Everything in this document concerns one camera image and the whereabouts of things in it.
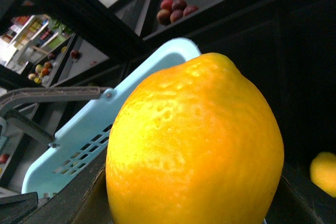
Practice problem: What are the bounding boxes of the light blue plastic basket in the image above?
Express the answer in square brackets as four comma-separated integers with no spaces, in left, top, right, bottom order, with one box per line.
[21,38,201,198]

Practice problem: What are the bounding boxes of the dark red plum pile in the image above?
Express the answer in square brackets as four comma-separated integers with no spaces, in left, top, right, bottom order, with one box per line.
[156,0,199,26]

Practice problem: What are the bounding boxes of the yellow lemon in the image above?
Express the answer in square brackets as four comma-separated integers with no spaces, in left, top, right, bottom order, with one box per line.
[106,53,284,223]
[310,152,335,198]

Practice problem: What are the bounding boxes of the brown basket handle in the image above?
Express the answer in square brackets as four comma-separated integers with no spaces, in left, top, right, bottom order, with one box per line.
[1,86,108,145]

